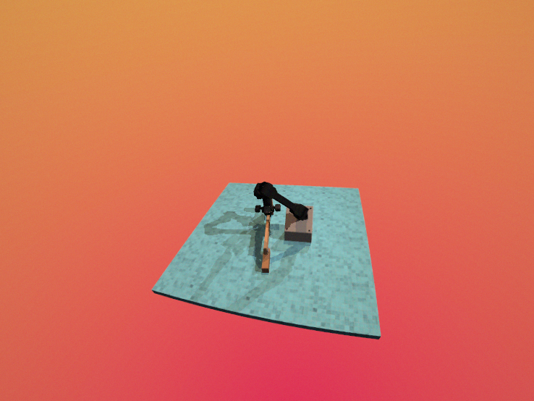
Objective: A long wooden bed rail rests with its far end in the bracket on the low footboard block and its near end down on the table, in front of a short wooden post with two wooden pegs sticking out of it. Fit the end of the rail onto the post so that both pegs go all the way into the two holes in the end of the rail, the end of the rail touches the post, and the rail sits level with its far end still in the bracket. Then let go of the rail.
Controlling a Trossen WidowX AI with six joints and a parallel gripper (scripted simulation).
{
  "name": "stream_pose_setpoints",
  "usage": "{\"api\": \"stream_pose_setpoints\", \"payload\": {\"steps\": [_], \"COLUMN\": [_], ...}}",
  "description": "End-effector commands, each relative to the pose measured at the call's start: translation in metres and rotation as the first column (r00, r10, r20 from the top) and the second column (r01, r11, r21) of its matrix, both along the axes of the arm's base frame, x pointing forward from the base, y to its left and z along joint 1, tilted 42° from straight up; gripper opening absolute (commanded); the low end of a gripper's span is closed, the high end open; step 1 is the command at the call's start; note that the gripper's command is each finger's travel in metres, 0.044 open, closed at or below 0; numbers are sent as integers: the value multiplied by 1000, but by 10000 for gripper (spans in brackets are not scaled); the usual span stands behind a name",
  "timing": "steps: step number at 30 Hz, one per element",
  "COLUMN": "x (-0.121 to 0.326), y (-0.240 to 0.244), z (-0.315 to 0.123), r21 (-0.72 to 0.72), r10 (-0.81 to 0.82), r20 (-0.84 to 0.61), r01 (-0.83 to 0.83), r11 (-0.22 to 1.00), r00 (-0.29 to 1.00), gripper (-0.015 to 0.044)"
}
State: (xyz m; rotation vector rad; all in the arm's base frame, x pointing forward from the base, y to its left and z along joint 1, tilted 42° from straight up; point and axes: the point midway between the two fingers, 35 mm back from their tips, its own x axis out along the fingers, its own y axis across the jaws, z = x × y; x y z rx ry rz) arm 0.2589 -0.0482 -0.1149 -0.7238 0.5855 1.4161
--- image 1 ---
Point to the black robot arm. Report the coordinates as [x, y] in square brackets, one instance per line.
[267, 191]

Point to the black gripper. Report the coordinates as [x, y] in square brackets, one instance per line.
[277, 207]

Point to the dark brown bar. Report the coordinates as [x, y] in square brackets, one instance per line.
[265, 247]

